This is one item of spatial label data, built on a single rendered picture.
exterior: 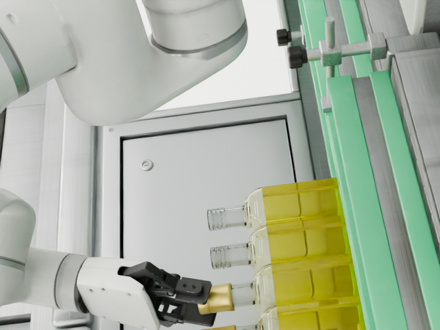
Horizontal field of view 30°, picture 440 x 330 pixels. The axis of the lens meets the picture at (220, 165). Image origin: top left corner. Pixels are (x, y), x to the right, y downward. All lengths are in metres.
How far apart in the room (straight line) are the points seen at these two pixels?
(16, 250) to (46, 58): 0.40
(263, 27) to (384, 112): 0.52
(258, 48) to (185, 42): 0.69
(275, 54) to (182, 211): 0.35
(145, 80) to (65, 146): 0.65
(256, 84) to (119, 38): 0.71
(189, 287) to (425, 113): 0.35
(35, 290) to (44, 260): 0.04
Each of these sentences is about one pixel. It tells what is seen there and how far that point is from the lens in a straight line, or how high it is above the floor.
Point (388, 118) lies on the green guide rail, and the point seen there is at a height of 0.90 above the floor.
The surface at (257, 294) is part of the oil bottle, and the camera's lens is 1.03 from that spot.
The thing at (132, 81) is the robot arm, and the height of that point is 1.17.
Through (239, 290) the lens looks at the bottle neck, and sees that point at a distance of 1.04.
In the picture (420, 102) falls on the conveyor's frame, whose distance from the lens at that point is 1.02.
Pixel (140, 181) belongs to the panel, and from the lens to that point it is 1.32.
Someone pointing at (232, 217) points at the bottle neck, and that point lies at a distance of 1.09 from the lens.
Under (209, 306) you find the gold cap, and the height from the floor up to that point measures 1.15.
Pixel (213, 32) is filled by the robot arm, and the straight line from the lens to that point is 0.79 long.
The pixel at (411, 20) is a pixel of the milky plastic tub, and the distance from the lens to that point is 1.16.
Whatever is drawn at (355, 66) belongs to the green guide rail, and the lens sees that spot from 1.21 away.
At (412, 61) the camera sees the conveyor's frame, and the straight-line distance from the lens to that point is 1.06.
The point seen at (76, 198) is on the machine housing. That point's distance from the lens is 1.34.
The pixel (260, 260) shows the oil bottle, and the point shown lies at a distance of 1.05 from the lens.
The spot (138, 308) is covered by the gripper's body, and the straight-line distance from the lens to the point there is 1.05.
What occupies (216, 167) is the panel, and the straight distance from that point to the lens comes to 1.32.
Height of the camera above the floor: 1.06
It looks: 3 degrees up
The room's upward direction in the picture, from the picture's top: 97 degrees counter-clockwise
